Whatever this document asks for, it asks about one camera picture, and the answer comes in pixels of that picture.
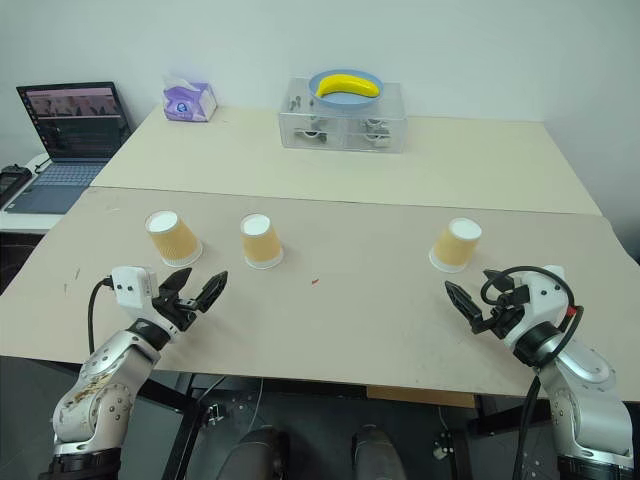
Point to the yellow banana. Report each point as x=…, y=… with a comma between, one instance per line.
x=347, y=85

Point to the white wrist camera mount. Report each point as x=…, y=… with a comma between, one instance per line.
x=542, y=302
x=131, y=287

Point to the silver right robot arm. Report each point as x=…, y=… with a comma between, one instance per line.
x=590, y=395

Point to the clear acrylic drawer box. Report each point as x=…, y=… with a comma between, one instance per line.
x=340, y=132

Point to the black metal table frame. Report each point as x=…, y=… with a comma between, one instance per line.
x=189, y=430

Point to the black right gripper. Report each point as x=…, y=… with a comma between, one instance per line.
x=506, y=311

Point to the open grey laptop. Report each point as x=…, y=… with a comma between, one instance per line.
x=75, y=130

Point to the tan ribbed paper cup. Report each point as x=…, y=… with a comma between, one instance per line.
x=452, y=250
x=260, y=247
x=175, y=242

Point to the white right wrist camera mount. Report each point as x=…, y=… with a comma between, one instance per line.
x=542, y=302

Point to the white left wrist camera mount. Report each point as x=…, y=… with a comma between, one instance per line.
x=131, y=287

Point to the dark rounded shape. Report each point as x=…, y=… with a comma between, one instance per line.
x=377, y=452
x=257, y=452

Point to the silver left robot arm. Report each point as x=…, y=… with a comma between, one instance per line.
x=107, y=385

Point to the red right wrist tag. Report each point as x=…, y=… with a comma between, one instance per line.
x=570, y=312

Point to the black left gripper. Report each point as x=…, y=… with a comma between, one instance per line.
x=175, y=312

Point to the purple tissue box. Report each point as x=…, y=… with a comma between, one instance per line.
x=187, y=102

